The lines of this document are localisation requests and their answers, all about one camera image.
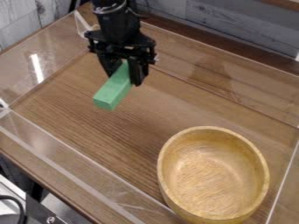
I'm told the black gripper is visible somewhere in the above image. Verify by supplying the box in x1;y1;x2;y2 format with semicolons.
84;5;156;87

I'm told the green rectangular block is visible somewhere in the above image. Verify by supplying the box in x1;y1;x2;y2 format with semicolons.
93;62;132;110

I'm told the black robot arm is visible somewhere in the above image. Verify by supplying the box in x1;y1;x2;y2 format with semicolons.
84;0;158;86

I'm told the brown wooden bowl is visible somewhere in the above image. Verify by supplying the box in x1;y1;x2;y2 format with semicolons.
156;126;270;224

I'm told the clear acrylic corner bracket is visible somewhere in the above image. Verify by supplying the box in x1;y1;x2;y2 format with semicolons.
73;10;99;41

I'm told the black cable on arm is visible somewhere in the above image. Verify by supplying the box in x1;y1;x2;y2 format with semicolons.
125;5;145;22

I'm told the clear acrylic tray wall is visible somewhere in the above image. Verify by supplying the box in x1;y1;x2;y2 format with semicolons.
0;11;299;224

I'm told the black cable bottom left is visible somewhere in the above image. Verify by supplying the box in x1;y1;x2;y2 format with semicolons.
0;194;28;224

